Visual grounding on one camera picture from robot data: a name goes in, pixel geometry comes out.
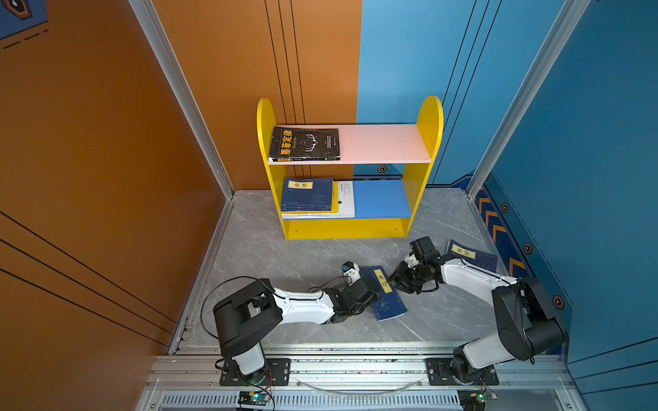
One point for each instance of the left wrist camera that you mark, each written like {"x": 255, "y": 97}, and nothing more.
{"x": 350, "y": 272}

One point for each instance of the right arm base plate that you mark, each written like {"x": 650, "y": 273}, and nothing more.
{"x": 454, "y": 371}

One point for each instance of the aluminium corner post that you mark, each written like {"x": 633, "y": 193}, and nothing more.
{"x": 560, "y": 32}
{"x": 156, "y": 35}

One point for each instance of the right green circuit board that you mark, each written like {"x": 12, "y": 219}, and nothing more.
{"x": 475, "y": 400}

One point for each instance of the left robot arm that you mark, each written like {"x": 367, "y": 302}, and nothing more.
{"x": 247, "y": 316}

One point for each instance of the yellow cartoon cover book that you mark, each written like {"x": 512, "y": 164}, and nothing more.
{"x": 335, "y": 203}

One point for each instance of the black book orange title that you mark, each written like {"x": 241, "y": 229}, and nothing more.
{"x": 304, "y": 144}

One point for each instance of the right aluminium corner post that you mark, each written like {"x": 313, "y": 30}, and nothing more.
{"x": 560, "y": 32}

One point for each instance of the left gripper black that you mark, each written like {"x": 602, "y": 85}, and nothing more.
{"x": 373, "y": 299}

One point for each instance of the white La Dame book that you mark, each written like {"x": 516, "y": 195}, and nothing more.
{"x": 318, "y": 199}

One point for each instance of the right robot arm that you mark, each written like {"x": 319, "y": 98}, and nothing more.
{"x": 527, "y": 323}

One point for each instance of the aluminium frame rail front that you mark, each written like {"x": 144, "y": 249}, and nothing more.
{"x": 367, "y": 369}

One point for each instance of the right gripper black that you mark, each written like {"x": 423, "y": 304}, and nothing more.
{"x": 398, "y": 277}

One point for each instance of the left aluminium corner post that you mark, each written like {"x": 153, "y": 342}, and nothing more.
{"x": 156, "y": 35}

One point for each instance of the left green circuit board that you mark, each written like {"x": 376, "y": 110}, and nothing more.
{"x": 254, "y": 400}

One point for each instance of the green circuit board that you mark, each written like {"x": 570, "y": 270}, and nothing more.
{"x": 475, "y": 400}
{"x": 254, "y": 400}

